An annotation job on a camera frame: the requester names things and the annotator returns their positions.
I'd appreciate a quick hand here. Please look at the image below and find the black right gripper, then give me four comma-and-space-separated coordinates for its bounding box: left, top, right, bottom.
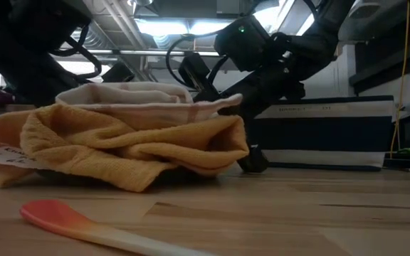
194, 72, 306, 174

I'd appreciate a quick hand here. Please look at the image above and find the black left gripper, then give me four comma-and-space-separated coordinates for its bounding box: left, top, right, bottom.
19, 53, 85, 106

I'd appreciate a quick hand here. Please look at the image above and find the navy fabric basket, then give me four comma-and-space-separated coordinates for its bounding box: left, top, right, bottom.
250, 95, 395, 172

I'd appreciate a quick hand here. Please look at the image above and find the white checked towel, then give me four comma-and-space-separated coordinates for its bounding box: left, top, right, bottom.
55, 81, 243, 131

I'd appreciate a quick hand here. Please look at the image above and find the yellow towel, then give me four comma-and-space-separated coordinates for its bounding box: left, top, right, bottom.
0, 102, 251, 193

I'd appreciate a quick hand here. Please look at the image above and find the orange-handled metal spoon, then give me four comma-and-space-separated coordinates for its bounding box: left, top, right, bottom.
19, 198, 214, 256

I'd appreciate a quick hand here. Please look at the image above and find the white handwritten paper label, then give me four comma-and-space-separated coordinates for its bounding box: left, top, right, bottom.
0, 144, 46, 170

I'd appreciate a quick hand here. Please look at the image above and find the black left camera cable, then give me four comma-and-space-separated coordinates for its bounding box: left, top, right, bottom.
50, 23, 103, 82

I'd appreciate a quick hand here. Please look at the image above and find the black camera cable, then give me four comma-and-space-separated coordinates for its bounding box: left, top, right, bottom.
50, 23, 103, 82
164, 30, 229, 89

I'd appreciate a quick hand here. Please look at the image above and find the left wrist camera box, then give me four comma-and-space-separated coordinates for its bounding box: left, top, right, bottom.
100, 62, 135, 84

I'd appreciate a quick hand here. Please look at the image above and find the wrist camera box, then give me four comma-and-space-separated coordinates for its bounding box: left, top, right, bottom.
100, 62, 135, 84
177, 52, 214, 103

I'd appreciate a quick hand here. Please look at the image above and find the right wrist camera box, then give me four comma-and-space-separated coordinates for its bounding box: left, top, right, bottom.
177, 52, 214, 103

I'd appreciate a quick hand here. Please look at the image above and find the black right camera cable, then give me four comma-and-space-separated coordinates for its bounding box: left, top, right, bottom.
164, 30, 229, 89

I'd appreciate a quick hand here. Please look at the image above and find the yellow cable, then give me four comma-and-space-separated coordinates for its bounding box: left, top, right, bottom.
389, 0, 410, 159

